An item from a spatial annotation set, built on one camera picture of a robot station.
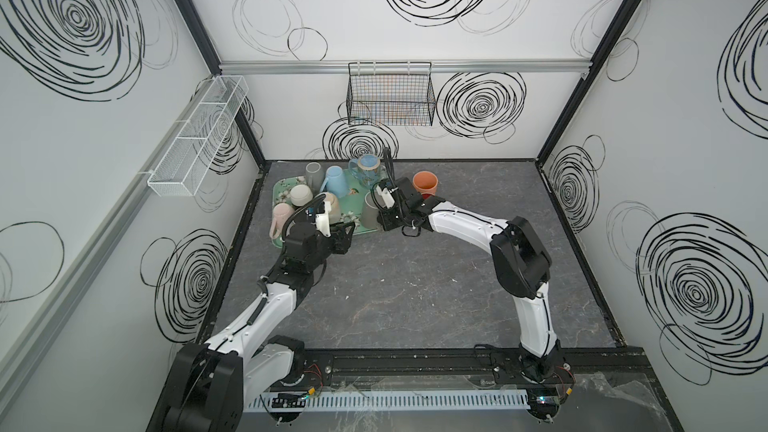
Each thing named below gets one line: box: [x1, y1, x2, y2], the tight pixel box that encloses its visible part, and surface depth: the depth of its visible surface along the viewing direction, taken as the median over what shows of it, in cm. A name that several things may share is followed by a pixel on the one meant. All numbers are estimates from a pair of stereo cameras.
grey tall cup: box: [305, 161, 321, 195], surface depth 107 cm
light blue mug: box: [320, 165, 348, 199], surface depth 107 cm
